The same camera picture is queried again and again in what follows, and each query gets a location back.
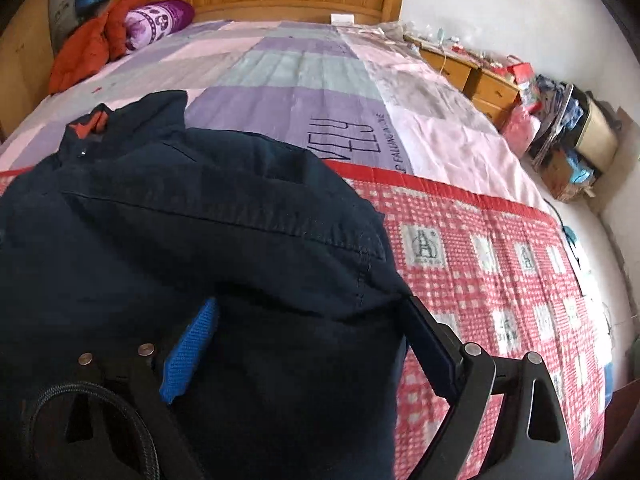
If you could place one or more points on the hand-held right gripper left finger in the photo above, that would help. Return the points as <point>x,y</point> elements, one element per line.
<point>189,350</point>

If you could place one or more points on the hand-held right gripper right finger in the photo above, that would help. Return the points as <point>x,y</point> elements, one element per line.
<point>434,355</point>

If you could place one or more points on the navy blue jacket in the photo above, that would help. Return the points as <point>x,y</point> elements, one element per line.
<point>200,210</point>

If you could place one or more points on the red checkered blanket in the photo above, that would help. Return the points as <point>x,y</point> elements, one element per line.
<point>475,270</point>

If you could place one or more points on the cardboard box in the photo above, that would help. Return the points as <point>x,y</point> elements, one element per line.
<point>565,177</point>

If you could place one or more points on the pink plastic bag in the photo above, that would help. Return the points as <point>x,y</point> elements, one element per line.
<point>520,127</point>

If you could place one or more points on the wooden nightstand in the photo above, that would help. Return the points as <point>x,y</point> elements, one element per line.
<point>495,92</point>

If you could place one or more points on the stack of printed bags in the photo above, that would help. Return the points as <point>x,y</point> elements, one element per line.
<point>552,110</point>

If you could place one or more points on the beige bag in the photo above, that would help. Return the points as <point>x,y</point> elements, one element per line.
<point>595,135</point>

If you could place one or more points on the pastel patchwork bed sheet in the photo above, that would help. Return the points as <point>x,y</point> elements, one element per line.
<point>300,85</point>

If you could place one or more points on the pile of small clutter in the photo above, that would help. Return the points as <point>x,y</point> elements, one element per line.
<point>465,50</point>

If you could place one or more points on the orange-red padded garment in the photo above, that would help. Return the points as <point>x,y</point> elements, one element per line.
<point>85,50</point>

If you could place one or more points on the wooden wardrobe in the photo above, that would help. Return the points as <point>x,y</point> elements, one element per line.
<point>25,60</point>

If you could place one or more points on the small white box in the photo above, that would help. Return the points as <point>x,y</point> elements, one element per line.
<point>343,19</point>

